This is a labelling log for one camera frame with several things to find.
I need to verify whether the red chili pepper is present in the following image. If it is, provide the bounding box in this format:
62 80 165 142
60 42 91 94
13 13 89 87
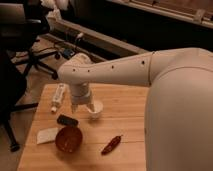
101 136 121 155

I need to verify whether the dark chair at left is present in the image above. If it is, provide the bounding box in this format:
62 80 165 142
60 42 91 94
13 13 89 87
0 50 38 152

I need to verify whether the white ceramic cup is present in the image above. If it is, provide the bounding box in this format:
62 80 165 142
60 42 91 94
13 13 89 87
88 100 103 120

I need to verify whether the white folded napkin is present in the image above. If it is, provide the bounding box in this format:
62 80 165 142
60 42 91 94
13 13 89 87
37 127 59 144

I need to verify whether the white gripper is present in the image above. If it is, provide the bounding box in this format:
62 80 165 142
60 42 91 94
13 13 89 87
70 83 95 114

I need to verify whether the black office chair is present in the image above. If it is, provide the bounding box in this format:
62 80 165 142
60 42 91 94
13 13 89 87
0 0 60 80

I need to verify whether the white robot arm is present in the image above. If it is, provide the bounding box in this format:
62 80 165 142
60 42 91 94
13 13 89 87
58 48 213 171

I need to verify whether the white plastic bottle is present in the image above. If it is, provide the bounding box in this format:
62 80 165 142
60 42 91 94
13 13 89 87
51 83 67 113

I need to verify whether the blue power strip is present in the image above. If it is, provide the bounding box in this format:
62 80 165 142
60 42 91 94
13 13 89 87
61 49 75 59

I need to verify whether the brown ceramic bowl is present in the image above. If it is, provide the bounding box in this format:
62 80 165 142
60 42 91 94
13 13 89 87
55 126 83 153

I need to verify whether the black rectangular object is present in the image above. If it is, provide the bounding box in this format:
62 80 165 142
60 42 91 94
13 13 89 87
57 115 78 126

